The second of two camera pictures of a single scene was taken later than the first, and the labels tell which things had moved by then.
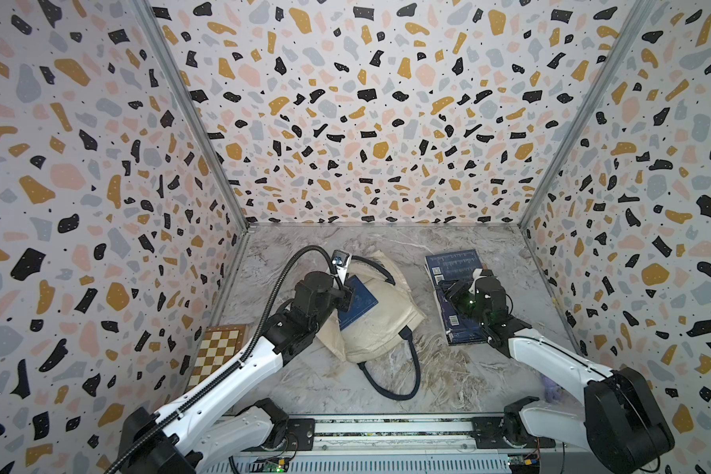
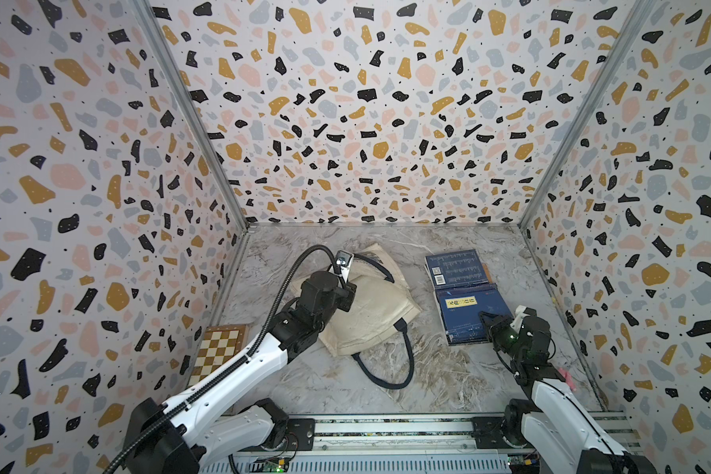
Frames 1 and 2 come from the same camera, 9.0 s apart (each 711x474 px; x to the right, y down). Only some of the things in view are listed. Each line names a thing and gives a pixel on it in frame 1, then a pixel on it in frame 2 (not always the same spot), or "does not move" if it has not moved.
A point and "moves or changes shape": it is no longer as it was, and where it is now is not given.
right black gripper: [455, 293] -> [494, 329]
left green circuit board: [272, 465] does not move
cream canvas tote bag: [395, 313] moves or changes shape
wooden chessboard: [217, 345] does not move
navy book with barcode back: [453, 266] does not move
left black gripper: [346, 298] does not move
